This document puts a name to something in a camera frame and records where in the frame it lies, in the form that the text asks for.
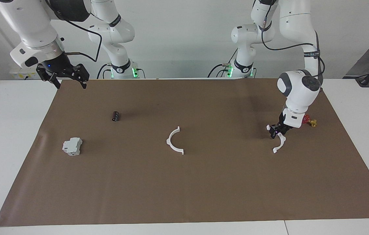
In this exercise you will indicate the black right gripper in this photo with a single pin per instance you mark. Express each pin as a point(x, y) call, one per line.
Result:
point(58, 67)

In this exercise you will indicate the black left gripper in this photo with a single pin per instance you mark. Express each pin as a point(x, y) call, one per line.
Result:
point(283, 122)

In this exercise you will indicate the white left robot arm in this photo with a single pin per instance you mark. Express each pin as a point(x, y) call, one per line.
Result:
point(297, 88)

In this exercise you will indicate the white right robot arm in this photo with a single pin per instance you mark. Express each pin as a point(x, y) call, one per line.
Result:
point(31, 26)

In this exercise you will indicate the brass valve with red handwheel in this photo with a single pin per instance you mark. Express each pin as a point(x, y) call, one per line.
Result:
point(311, 122)

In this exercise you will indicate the black cylindrical capacitor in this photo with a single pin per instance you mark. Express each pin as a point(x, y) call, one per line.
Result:
point(115, 116)

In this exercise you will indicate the white circuit breaker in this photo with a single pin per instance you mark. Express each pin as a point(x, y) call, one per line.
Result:
point(72, 146)

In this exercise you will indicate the brown paper table mat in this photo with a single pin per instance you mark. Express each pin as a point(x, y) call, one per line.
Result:
point(204, 182)

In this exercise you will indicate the white wall power box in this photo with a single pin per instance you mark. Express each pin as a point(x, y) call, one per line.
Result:
point(19, 74)

